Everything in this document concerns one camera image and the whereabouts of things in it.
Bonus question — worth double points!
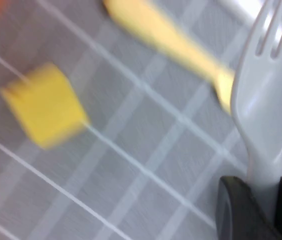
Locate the grey grid table mat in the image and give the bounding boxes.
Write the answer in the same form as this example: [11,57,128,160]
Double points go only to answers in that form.
[0,0,282,240]

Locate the yellow foam cube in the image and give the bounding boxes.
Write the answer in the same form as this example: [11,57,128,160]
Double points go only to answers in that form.
[0,62,92,151]

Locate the grey plastic fork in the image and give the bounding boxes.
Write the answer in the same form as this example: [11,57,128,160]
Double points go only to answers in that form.
[229,0,282,221]

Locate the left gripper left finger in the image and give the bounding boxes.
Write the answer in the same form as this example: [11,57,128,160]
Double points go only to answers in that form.
[217,176,282,240]

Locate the yellow plastic knife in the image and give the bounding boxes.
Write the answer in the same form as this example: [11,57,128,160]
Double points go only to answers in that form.
[102,0,282,140]

